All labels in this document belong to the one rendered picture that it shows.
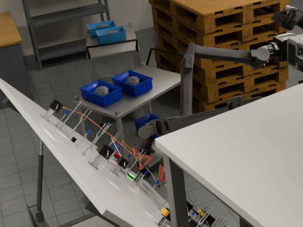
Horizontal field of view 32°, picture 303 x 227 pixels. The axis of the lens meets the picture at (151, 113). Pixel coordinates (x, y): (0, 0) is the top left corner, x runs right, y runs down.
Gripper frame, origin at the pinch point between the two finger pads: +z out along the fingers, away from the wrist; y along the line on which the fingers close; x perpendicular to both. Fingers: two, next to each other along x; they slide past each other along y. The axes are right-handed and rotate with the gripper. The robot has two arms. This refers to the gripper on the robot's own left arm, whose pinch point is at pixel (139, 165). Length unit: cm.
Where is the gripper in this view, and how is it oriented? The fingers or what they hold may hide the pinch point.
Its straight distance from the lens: 243.8
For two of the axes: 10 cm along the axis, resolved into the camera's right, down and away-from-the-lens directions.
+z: -2.7, 9.5, 1.6
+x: 8.9, 1.8, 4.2
